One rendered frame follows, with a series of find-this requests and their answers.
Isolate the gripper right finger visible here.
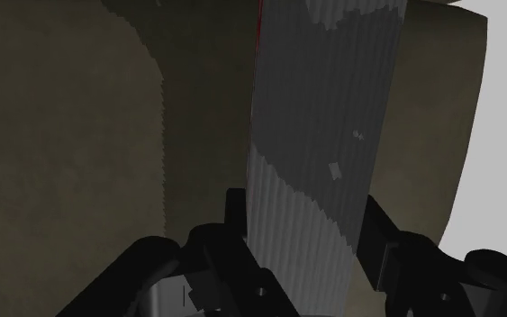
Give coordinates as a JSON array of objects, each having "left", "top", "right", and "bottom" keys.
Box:
[{"left": 356, "top": 194, "right": 507, "bottom": 317}]

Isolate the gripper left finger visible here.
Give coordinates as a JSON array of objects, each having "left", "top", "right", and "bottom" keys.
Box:
[{"left": 55, "top": 187, "right": 301, "bottom": 317}]

